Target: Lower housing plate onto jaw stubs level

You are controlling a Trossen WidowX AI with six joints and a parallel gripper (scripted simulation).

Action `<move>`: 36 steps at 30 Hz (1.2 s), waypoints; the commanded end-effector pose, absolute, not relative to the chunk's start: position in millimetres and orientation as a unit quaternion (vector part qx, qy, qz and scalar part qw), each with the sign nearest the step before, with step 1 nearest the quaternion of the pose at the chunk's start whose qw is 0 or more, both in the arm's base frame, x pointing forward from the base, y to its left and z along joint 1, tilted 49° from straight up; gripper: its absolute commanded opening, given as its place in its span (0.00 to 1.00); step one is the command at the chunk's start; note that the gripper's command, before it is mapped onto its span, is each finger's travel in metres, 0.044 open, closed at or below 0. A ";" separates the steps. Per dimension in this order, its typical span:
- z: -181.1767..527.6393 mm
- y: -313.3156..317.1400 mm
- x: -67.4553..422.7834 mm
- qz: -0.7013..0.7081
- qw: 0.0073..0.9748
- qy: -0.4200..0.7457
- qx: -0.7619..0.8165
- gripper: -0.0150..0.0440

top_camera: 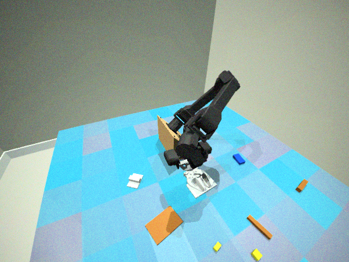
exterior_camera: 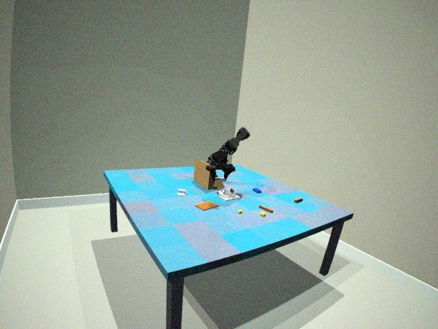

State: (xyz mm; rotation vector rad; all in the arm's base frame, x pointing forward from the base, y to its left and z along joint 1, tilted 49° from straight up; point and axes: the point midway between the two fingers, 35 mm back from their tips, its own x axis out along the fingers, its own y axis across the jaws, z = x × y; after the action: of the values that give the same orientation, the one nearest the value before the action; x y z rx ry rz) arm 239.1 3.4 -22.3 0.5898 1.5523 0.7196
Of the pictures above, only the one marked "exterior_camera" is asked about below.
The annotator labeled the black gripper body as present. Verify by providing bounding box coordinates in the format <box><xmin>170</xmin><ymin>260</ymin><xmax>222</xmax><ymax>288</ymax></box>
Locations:
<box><xmin>206</xmin><ymin>158</ymin><xmax>236</xmax><ymax>172</ymax></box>

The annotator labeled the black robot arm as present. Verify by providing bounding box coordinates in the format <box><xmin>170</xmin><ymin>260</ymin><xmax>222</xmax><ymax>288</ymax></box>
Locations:
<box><xmin>206</xmin><ymin>127</ymin><xmax>250</xmax><ymax>173</ymax></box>

